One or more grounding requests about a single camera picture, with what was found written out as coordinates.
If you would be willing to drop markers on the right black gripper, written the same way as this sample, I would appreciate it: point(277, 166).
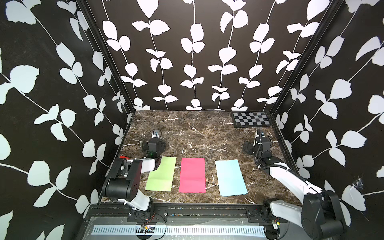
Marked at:
point(250, 148)

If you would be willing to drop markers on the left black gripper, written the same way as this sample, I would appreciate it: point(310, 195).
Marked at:
point(161, 145)

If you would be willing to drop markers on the yellow-green paper sheet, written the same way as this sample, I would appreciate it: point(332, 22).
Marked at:
point(161, 179)

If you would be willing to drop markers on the light blue paper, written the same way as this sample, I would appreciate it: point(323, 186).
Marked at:
point(230, 178)

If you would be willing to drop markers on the pink paper sheet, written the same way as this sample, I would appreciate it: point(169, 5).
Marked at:
point(192, 177)

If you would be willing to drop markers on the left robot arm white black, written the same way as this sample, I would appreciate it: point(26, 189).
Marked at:
point(123, 180)

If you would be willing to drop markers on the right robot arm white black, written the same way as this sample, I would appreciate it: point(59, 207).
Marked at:
point(320, 214)

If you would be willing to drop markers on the checkerboard calibration board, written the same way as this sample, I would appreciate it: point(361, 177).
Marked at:
point(250, 119)

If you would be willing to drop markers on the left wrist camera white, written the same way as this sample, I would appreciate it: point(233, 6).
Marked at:
point(156, 133)

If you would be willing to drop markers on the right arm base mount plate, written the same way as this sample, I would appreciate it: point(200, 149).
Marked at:
point(258, 214)

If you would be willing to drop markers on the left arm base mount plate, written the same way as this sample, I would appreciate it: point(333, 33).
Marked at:
point(158, 214)

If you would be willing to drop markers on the small electronics board with wires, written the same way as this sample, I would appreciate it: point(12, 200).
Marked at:
point(145, 229)

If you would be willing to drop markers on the white perforated rail strip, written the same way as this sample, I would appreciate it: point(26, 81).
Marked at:
point(134, 230)

